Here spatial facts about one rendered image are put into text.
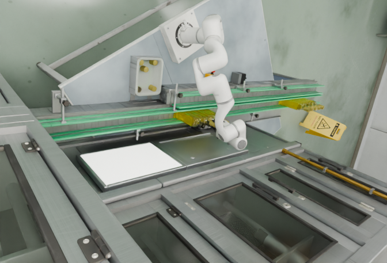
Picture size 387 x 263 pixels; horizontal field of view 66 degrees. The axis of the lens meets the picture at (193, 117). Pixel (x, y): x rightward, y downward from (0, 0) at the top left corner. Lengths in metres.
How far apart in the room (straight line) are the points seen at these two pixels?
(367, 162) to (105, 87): 6.66
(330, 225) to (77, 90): 1.38
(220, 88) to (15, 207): 0.98
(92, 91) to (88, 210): 1.23
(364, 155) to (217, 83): 6.53
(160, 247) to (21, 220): 0.59
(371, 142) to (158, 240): 6.78
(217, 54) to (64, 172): 0.94
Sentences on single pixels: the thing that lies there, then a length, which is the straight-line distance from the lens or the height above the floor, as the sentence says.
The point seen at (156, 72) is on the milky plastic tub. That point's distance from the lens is 1.86.
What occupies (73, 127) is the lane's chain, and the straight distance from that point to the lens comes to 1.63.
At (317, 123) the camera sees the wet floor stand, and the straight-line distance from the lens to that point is 5.02.
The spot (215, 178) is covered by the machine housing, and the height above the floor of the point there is 1.43.
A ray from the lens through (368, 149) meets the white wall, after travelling 7.64.
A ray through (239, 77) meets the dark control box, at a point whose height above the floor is 0.84.
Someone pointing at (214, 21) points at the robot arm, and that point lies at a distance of 1.57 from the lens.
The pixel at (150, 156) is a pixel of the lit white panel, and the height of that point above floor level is 1.15.
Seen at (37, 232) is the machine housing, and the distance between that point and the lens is 0.58.
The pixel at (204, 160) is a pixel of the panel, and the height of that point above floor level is 1.31.
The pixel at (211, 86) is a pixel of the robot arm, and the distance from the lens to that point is 1.37.
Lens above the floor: 2.33
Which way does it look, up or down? 46 degrees down
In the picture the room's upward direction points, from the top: 116 degrees clockwise
